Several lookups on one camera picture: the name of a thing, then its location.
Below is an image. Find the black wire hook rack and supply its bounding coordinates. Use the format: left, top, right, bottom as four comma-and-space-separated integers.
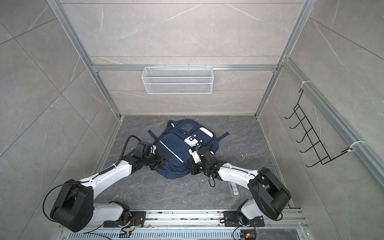
284, 89, 353, 168

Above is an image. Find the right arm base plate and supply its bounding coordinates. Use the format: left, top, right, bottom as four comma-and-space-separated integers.
220, 211, 265, 227

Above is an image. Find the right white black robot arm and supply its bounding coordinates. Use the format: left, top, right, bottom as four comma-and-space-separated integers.
189, 146, 292, 226

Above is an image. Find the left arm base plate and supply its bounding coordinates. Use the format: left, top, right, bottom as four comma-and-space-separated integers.
103, 211, 147, 228

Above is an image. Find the clear plastic ruler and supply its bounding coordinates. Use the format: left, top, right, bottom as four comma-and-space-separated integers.
229, 182, 240, 197

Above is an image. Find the white wire mesh basket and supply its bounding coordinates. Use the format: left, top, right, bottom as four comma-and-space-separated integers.
142, 67, 214, 95

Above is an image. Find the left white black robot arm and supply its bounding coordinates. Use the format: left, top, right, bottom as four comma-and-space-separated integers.
43, 140, 168, 233

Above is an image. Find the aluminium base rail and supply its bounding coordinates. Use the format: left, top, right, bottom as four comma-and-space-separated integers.
54, 209, 313, 240

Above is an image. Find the navy blue student backpack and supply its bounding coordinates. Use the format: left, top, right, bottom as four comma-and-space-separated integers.
148, 119, 229, 180

